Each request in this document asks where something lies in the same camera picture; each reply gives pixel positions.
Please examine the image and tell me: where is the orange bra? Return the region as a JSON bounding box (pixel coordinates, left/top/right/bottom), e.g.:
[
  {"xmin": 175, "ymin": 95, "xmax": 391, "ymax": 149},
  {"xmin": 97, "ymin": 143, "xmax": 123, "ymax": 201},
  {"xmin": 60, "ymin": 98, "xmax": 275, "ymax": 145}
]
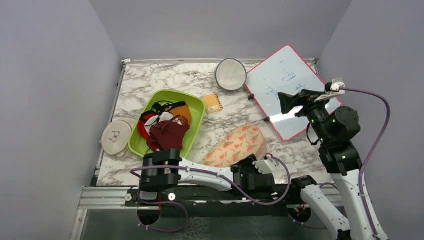
[{"xmin": 165, "ymin": 103, "xmax": 192, "ymax": 125}]

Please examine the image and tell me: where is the maroon bra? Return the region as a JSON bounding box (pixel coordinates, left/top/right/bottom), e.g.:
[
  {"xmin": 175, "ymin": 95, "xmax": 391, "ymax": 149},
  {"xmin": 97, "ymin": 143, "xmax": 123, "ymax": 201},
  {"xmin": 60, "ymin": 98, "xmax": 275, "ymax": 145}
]
[{"xmin": 147, "ymin": 123, "xmax": 190, "ymax": 151}]

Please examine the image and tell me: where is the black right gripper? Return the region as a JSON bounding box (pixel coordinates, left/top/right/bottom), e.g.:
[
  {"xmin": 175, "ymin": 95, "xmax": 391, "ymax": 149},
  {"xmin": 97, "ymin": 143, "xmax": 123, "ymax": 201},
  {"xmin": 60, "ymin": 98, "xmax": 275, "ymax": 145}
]
[{"xmin": 278, "ymin": 89, "xmax": 333, "ymax": 144}]

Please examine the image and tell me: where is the black strap bra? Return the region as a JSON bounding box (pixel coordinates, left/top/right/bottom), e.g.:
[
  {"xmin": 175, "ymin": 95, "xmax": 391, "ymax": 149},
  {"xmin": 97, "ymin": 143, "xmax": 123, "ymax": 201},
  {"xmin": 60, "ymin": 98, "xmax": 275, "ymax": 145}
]
[{"xmin": 139, "ymin": 100, "xmax": 187, "ymax": 123}]

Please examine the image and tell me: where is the aluminium table frame rail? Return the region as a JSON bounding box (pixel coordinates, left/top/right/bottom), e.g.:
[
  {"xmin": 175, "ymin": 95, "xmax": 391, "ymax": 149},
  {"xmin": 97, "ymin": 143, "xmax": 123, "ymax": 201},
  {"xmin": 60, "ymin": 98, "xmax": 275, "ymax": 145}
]
[{"xmin": 78, "ymin": 186, "xmax": 159, "ymax": 210}]

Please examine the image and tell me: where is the green plastic tray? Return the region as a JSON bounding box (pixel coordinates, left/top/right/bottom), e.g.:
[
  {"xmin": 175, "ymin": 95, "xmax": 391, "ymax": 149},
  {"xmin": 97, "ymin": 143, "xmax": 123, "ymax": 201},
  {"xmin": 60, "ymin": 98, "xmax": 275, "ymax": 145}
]
[{"xmin": 128, "ymin": 89, "xmax": 206, "ymax": 158}]

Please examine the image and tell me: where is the yellow spiral notebook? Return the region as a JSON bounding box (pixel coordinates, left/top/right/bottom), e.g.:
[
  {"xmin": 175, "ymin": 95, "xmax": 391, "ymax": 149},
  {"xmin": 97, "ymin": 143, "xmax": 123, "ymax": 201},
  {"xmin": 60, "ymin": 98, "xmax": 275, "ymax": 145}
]
[{"xmin": 201, "ymin": 93, "xmax": 223, "ymax": 115}]

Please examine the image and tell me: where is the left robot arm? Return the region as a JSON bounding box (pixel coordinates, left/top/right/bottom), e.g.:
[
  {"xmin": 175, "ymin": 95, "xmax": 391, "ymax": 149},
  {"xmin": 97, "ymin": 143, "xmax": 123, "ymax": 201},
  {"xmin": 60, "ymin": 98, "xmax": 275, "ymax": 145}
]
[{"xmin": 138, "ymin": 148, "xmax": 275, "ymax": 206}]

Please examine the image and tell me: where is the red and white bra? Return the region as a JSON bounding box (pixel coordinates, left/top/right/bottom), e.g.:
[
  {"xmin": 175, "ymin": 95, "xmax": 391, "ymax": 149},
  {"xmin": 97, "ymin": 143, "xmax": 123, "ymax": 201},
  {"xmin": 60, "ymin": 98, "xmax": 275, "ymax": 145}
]
[{"xmin": 137, "ymin": 111, "xmax": 186, "ymax": 140}]

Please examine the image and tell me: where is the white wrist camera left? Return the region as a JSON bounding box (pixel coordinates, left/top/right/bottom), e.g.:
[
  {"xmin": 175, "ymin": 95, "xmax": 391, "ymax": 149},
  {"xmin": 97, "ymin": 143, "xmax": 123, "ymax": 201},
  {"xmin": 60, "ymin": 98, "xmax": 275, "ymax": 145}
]
[{"xmin": 252, "ymin": 154, "xmax": 279, "ymax": 175}]

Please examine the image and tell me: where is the peach floral mesh laundry bag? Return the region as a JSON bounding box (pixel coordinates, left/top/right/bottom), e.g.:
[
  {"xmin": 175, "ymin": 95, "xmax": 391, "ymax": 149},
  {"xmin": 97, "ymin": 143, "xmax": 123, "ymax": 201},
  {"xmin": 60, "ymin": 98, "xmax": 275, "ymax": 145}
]
[{"xmin": 200, "ymin": 123, "xmax": 268, "ymax": 168}]

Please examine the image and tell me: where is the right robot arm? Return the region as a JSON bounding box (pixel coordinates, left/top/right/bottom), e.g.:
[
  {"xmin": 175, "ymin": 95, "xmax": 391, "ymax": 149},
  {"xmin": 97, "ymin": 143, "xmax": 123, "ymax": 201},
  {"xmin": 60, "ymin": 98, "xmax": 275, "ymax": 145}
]
[{"xmin": 278, "ymin": 87, "xmax": 391, "ymax": 240}]

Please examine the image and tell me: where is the flat round white laundry bag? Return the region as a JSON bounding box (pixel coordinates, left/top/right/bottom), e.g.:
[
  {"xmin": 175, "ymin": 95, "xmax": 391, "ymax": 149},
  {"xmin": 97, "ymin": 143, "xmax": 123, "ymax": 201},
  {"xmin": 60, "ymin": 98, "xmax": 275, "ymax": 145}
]
[{"xmin": 100, "ymin": 118, "xmax": 137, "ymax": 158}]

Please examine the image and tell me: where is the pink framed whiteboard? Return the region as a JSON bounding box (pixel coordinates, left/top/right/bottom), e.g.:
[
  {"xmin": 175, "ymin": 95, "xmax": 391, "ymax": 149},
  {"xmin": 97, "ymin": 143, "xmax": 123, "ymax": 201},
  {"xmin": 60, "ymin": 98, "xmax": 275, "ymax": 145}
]
[{"xmin": 245, "ymin": 45, "xmax": 325, "ymax": 141}]

